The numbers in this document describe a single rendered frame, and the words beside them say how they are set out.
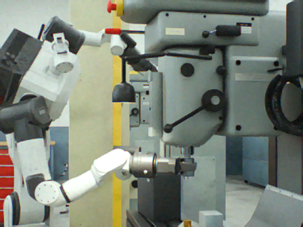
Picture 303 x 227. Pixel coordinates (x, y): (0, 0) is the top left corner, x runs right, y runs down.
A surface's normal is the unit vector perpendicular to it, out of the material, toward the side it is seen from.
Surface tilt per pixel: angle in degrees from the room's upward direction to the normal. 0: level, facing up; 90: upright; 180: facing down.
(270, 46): 90
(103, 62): 90
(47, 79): 58
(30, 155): 83
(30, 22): 90
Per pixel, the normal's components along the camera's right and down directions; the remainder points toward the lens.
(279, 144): -0.98, 0.00
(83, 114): 0.21, 0.00
